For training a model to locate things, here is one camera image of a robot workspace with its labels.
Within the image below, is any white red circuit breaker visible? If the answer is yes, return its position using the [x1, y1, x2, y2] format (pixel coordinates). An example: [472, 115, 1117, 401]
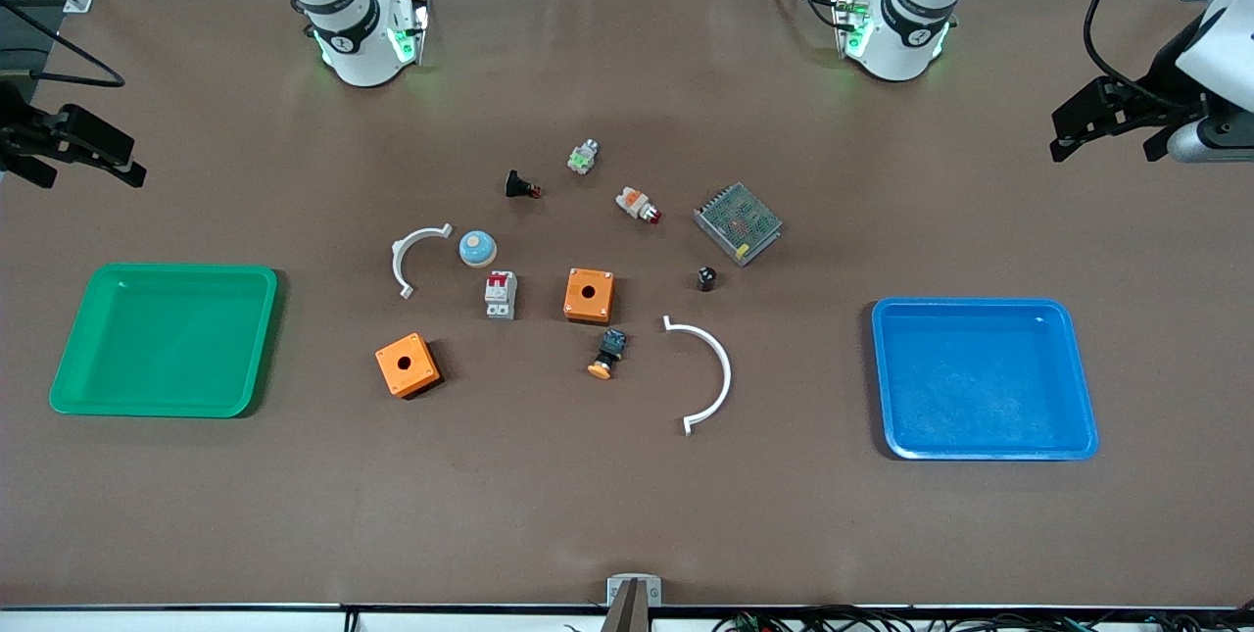
[484, 270, 518, 320]

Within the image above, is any green plastic tray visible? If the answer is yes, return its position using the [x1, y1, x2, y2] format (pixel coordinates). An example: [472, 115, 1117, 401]
[49, 263, 280, 419]

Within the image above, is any blue plastic tray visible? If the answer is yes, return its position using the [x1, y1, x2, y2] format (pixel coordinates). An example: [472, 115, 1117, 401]
[871, 297, 1100, 462]

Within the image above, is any small white plastic arc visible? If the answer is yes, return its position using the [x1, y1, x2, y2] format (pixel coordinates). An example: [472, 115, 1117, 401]
[391, 222, 455, 301]

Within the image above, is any metal mesh power supply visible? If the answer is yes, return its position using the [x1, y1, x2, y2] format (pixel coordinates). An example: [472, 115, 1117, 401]
[693, 182, 785, 267]

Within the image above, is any orange button box with hole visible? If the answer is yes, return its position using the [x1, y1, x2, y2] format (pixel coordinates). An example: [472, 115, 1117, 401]
[563, 267, 616, 325]
[374, 332, 443, 400]

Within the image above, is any blue round buzzer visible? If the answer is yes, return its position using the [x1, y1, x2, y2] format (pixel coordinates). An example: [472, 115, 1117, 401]
[458, 229, 498, 269]

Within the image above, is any large white plastic arc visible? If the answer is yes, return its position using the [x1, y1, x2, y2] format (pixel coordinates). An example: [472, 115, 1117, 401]
[662, 315, 733, 437]

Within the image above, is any red orange pilot lamp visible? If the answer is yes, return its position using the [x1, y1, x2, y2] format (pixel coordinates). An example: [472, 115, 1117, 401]
[615, 186, 663, 225]

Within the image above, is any orange mushroom button black body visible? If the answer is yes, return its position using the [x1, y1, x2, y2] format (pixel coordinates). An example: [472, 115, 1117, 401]
[587, 328, 629, 381]

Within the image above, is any brown table mat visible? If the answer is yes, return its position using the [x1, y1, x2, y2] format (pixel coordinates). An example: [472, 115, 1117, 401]
[0, 0, 1254, 609]

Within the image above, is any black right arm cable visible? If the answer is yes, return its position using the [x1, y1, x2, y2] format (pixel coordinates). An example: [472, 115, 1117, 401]
[0, 0, 127, 89]

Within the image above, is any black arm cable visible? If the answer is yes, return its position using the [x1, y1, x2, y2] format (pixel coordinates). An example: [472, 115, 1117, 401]
[0, 0, 127, 89]
[1083, 0, 1254, 116]

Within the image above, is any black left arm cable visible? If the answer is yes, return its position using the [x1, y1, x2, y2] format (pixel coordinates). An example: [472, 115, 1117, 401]
[1083, 0, 1254, 116]

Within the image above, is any grey metal table bracket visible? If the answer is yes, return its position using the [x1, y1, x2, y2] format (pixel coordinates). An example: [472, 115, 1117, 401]
[605, 574, 663, 632]

